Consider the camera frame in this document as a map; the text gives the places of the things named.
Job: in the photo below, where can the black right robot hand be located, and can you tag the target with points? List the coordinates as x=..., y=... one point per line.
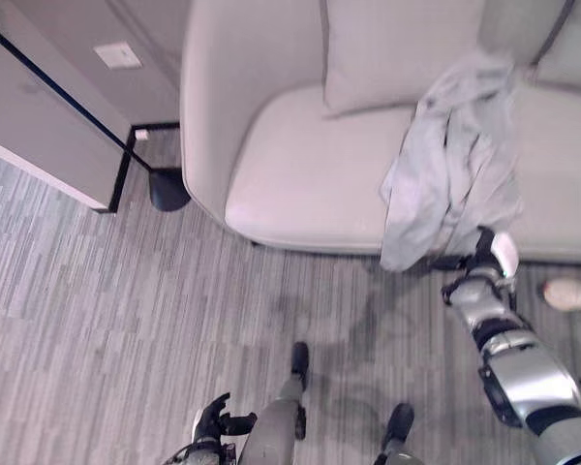
x=499, y=252

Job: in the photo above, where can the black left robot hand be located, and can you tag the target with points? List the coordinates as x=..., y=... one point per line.
x=216, y=420

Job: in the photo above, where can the light grey garment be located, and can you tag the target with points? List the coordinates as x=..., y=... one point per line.
x=452, y=160

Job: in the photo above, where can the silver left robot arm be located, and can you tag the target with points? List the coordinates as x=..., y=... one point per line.
x=201, y=454

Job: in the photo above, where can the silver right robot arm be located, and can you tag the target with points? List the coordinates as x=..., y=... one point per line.
x=508, y=349

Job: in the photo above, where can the cream upholstered sofa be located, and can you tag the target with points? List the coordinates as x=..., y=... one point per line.
x=319, y=145

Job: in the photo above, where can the person's foot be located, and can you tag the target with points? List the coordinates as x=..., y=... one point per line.
x=573, y=295

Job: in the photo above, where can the silver right robot leg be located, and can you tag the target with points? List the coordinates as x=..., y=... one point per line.
x=398, y=433

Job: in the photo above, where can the grey-piped cream cushion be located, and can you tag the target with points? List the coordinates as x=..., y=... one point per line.
x=557, y=34

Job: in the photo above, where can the cream square cushion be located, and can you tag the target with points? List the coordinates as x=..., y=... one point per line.
x=392, y=53

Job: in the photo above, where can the black round lamp base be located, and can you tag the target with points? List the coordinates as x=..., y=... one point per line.
x=168, y=188

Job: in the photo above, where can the small white floor block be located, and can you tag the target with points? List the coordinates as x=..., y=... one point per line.
x=141, y=133

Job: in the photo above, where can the white wall socket plate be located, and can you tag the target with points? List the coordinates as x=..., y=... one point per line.
x=117, y=54

